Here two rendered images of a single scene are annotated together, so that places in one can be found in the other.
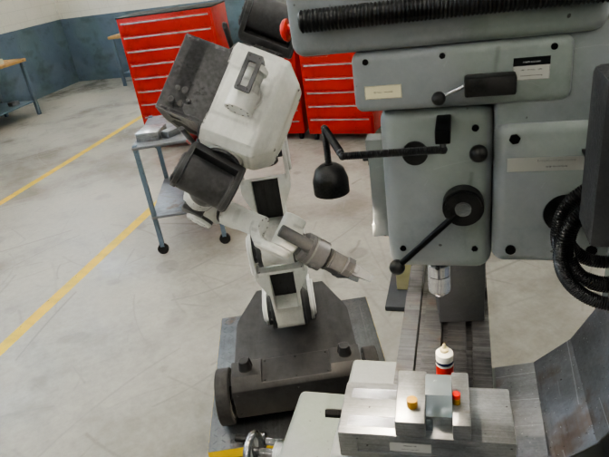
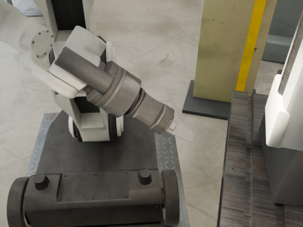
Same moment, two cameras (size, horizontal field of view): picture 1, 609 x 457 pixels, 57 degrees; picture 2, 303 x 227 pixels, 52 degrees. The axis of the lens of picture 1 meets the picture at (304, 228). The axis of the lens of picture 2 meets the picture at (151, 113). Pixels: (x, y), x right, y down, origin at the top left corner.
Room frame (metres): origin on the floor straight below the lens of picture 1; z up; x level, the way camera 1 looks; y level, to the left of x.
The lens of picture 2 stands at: (0.89, -0.06, 1.48)
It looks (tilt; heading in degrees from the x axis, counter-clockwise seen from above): 41 degrees down; 357
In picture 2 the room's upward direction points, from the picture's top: straight up
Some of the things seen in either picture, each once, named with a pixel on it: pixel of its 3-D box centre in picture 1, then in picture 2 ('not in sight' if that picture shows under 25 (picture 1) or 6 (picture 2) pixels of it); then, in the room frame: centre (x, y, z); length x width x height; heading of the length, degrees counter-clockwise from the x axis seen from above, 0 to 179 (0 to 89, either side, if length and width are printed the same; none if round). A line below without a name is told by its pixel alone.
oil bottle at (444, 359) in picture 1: (444, 361); not in sight; (1.02, -0.28, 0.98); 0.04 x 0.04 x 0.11
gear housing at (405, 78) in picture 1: (458, 61); not in sight; (0.99, -0.31, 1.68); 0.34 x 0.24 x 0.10; 72
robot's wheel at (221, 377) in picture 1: (226, 395); (24, 204); (1.55, 0.37, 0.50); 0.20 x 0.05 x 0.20; 0
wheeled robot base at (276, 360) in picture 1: (292, 324); (99, 136); (1.79, 0.10, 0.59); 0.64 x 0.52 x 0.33; 0
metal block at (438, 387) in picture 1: (439, 395); not in sight; (0.86, -0.22, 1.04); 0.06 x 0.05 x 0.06; 164
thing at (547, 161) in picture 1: (545, 170); not in sight; (0.94, -0.45, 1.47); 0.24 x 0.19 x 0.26; 162
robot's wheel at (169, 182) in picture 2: (372, 374); (169, 197); (1.55, -0.16, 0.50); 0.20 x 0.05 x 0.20; 0
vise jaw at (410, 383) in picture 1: (411, 402); not in sight; (0.87, -0.17, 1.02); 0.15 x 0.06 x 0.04; 164
